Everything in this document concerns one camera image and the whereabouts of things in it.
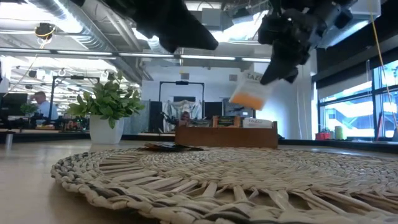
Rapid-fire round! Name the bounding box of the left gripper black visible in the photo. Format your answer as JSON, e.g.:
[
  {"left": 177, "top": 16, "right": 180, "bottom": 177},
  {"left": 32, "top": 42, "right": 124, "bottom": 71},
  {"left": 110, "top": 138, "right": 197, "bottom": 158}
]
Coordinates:
[{"left": 102, "top": 0, "right": 220, "bottom": 54}]

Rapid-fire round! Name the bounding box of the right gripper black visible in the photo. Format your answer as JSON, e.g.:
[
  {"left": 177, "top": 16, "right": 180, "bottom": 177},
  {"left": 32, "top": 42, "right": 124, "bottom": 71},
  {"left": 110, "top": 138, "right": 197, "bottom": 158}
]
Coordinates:
[{"left": 260, "top": 7, "right": 327, "bottom": 86}]

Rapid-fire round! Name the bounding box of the white orange Tazo tea packet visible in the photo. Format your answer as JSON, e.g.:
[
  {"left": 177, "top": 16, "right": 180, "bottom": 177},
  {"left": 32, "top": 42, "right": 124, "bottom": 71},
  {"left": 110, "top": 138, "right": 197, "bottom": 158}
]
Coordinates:
[
  {"left": 229, "top": 71, "right": 275, "bottom": 111},
  {"left": 242, "top": 117, "right": 274, "bottom": 129}
]

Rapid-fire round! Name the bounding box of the orange green tea packet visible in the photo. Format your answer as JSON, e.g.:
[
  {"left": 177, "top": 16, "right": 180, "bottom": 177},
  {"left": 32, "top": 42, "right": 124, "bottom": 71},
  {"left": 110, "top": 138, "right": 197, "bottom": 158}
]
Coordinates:
[{"left": 212, "top": 115, "right": 242, "bottom": 128}]

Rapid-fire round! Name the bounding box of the dark green tea packet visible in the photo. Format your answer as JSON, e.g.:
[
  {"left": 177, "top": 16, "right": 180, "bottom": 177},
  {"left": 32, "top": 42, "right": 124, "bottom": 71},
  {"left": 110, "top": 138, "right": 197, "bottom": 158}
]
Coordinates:
[{"left": 188, "top": 119, "right": 213, "bottom": 128}]

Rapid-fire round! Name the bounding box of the red tea packet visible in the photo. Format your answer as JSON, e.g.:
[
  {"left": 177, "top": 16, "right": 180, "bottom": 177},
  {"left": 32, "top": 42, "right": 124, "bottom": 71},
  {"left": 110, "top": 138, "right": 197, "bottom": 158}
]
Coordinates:
[{"left": 143, "top": 142, "right": 205, "bottom": 152}]

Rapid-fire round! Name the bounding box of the grey ceiling box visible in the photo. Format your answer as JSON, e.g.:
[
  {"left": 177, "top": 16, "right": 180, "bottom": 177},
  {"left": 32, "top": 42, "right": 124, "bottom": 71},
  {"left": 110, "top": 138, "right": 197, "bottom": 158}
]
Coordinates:
[{"left": 201, "top": 7, "right": 223, "bottom": 27}]

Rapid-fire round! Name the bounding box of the grey window roller blind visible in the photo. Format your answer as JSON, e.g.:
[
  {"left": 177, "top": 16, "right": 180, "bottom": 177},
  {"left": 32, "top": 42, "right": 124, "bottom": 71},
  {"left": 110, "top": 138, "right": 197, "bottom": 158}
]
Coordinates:
[{"left": 317, "top": 79, "right": 374, "bottom": 102}]

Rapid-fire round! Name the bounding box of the dark computer monitor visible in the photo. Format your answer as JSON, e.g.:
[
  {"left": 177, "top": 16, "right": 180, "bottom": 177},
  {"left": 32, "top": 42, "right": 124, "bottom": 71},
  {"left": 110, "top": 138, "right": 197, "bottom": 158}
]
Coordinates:
[{"left": 222, "top": 98, "right": 254, "bottom": 119}]

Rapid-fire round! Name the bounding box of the pale draped cloth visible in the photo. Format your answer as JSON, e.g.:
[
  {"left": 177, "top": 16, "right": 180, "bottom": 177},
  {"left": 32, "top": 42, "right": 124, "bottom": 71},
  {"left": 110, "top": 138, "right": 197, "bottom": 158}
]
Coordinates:
[{"left": 163, "top": 100, "right": 203, "bottom": 131}]

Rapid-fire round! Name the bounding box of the large black framed window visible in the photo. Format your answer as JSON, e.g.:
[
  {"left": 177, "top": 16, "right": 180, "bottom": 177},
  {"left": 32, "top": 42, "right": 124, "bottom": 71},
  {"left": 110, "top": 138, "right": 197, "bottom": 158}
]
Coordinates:
[{"left": 317, "top": 58, "right": 398, "bottom": 139}]

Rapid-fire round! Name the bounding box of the wooden divided organiser box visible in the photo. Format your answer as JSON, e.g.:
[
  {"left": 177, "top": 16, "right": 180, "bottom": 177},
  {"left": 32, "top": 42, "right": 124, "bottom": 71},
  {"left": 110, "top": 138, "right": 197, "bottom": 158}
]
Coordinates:
[{"left": 175, "top": 120, "right": 279, "bottom": 149}]

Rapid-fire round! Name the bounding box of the grey partition panel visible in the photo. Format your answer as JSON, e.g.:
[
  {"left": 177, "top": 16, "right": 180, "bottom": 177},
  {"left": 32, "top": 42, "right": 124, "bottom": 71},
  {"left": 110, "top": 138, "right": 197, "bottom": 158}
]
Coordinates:
[{"left": 123, "top": 100, "right": 150, "bottom": 135}]

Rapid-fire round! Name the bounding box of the long ceiling tube light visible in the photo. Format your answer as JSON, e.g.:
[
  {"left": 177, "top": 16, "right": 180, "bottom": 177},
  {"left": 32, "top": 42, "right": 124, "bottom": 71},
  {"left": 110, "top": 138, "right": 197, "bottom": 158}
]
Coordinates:
[{"left": 0, "top": 48, "right": 272, "bottom": 63}]

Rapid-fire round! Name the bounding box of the green plant in white pot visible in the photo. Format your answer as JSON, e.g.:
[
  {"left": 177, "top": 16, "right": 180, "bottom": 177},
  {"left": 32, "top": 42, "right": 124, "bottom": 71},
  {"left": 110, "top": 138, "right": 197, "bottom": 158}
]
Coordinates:
[{"left": 67, "top": 70, "right": 146, "bottom": 145}]

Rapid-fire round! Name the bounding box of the round woven straw placemat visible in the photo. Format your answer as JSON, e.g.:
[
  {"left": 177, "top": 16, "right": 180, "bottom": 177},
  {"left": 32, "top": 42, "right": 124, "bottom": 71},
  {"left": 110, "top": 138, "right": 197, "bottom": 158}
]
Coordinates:
[{"left": 50, "top": 145, "right": 398, "bottom": 224}]

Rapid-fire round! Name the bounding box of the person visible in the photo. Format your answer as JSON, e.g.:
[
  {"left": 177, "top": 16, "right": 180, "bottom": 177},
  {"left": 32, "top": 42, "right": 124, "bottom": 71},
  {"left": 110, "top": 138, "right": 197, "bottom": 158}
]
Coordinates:
[{"left": 30, "top": 90, "right": 59, "bottom": 122}]

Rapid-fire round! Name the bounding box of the small distant green plant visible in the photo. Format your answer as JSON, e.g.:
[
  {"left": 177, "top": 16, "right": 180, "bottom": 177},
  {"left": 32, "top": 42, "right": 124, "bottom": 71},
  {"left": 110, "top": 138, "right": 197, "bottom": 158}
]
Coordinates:
[{"left": 19, "top": 102, "right": 39, "bottom": 118}]

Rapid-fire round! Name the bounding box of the black distant monitor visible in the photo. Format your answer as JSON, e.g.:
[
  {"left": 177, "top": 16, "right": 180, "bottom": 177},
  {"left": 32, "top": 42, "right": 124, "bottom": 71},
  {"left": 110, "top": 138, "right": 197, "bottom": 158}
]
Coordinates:
[{"left": 0, "top": 92, "right": 29, "bottom": 118}]

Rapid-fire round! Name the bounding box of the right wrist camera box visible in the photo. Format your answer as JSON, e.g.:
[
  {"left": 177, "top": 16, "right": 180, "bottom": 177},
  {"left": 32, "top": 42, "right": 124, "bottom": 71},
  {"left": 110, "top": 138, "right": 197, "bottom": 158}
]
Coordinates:
[{"left": 257, "top": 14, "right": 285, "bottom": 45}]

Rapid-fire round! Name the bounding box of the black camera gantry frame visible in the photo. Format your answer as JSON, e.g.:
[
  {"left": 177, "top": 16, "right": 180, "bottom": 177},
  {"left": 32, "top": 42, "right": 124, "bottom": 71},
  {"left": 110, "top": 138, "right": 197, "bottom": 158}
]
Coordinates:
[
  {"left": 158, "top": 80, "right": 206, "bottom": 110},
  {"left": 48, "top": 75, "right": 101, "bottom": 127}
]

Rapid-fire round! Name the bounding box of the silver ceiling duct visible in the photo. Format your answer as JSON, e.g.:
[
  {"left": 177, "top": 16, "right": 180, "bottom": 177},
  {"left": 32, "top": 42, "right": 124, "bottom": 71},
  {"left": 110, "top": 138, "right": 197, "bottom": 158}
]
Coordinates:
[{"left": 27, "top": 0, "right": 147, "bottom": 85}]

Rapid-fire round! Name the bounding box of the yellow cord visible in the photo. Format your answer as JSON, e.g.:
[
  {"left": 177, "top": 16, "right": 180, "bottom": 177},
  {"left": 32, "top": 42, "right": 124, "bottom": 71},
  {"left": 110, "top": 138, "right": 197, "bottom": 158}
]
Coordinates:
[{"left": 369, "top": 11, "right": 398, "bottom": 131}]

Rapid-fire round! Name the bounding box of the white ceiling duct hood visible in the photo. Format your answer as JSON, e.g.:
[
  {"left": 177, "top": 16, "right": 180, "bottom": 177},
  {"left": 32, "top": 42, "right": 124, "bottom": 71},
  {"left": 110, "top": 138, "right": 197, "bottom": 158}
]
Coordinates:
[{"left": 320, "top": 0, "right": 382, "bottom": 49}]

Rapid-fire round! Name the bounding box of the black ceiling device yellow cable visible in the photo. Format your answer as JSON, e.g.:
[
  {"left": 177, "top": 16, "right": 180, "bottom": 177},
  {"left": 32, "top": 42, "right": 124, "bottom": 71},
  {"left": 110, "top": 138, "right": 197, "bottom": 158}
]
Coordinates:
[{"left": 34, "top": 22, "right": 57, "bottom": 40}]

